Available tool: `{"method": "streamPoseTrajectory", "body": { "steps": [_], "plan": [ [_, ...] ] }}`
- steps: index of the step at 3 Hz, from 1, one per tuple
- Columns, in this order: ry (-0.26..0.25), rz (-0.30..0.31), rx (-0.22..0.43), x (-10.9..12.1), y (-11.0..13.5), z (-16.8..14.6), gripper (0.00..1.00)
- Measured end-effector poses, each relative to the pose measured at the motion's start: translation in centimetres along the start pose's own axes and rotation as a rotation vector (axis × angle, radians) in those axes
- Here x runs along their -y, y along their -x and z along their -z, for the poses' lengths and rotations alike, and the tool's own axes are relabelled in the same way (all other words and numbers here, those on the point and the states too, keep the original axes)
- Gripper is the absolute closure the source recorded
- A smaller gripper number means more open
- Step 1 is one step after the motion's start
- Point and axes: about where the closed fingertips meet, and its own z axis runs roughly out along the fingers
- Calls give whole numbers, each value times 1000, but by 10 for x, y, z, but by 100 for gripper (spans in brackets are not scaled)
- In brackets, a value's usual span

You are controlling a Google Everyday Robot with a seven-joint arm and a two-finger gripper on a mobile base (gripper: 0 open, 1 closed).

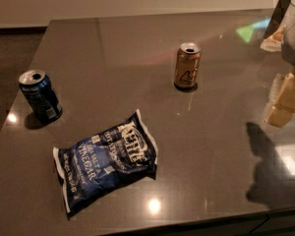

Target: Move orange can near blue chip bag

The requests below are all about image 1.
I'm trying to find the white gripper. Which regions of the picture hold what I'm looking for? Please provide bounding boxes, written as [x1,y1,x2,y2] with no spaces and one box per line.
[261,19,295,127]

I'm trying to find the orange soda can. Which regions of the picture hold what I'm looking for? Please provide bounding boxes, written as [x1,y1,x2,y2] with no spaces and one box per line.
[174,42,202,90]

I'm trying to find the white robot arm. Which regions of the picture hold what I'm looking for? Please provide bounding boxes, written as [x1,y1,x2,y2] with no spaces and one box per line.
[261,0,295,128]

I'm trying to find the blue chip bag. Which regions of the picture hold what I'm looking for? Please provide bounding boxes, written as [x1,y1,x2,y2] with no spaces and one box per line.
[53,111,158,214]

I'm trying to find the blue soda can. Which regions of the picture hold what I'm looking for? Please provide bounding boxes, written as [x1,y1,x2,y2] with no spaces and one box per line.
[19,70,62,123]

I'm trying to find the dark box in background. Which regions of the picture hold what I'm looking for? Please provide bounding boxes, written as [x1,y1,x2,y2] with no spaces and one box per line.
[264,0,291,38]

